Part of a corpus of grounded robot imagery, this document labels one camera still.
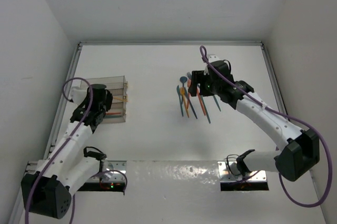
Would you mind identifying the blue plastic fork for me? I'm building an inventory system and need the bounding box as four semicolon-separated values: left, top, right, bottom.
186;72;192;80

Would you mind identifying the blue plastic spoon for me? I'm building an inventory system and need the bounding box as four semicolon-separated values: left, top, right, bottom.
179;76;187;96

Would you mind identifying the yellow plastic spoon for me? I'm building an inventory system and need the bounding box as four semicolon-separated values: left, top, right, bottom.
113;96;128;102

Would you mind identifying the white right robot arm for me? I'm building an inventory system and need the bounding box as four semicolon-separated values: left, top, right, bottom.
189;60;320;181

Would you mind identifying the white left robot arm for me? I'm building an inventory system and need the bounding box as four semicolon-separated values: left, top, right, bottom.
21;84;113;222

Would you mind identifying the orange plastic fork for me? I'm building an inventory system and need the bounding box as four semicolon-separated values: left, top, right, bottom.
186;79;191;108

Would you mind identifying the clear acrylic utensil organizer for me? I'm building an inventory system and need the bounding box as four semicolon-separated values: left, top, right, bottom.
87;76;128;124

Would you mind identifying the orange plastic knife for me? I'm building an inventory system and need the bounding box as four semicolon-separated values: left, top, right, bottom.
197;94;206;116

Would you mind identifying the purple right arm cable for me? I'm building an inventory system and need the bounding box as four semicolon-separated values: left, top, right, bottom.
199;45;330;208

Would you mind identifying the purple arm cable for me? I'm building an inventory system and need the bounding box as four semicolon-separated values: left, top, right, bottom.
24;77;128;224
199;45;330;208

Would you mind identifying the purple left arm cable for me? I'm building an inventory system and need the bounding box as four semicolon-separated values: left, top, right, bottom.
24;77;128;224

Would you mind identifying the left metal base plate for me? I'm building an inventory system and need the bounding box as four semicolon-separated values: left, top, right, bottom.
87;160;127;183

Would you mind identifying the metal base plate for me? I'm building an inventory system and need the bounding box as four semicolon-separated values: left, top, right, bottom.
217;160;267;184
87;160;127;183

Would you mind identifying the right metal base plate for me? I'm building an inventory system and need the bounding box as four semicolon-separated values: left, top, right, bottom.
217;160;267;184

